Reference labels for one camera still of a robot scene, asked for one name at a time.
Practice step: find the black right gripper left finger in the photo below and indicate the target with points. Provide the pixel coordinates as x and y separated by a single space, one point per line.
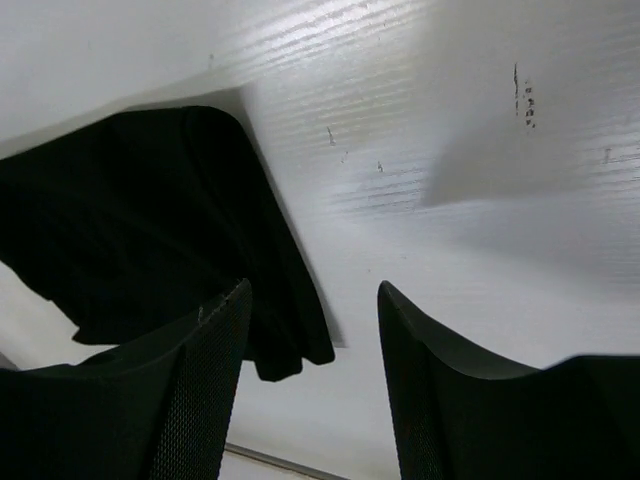
158 407

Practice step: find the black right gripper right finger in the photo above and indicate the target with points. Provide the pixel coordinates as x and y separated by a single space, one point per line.
460 411

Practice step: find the black skirt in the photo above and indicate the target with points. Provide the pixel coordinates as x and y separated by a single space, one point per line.
134 221

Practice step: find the aluminium table edge rail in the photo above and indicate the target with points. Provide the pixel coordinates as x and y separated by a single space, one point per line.
277 462

